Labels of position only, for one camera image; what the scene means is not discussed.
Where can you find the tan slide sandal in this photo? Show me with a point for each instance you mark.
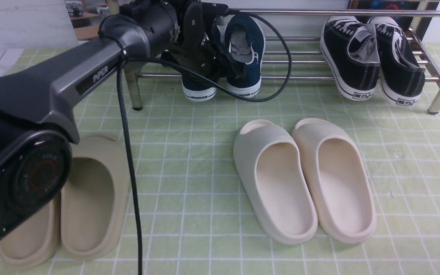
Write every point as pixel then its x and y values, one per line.
pixel 34 241
pixel 94 198

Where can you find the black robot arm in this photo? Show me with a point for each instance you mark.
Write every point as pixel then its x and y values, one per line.
pixel 37 125

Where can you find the cream slide sandal left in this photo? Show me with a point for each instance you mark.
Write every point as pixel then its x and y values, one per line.
pixel 268 164

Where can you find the black canvas sneaker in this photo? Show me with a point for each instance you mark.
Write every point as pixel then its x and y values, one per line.
pixel 350 49
pixel 402 79

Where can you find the tan slide sandal far left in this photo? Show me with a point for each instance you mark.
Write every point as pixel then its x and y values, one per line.
pixel 34 241

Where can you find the cream slide sandal right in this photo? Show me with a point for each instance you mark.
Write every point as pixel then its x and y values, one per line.
pixel 338 183

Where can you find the black canvas sneaker left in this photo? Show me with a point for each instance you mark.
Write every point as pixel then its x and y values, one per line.
pixel 350 49

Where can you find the navy slip-on shoe on rack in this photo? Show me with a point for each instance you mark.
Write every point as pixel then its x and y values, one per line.
pixel 195 91

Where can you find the navy slip-on shoe with paper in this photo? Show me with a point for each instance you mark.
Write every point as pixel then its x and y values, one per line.
pixel 245 40

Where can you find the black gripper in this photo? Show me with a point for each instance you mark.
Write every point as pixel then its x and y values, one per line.
pixel 200 47

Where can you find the cream slide sandal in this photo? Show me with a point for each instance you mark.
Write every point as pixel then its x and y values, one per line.
pixel 338 183
pixel 268 164

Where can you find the green checked floor mat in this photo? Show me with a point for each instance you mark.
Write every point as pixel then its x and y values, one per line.
pixel 197 219

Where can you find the tan slide sandal inner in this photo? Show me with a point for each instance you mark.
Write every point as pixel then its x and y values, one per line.
pixel 94 198

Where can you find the black canvas sneaker right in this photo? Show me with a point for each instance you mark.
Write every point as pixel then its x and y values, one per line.
pixel 402 79

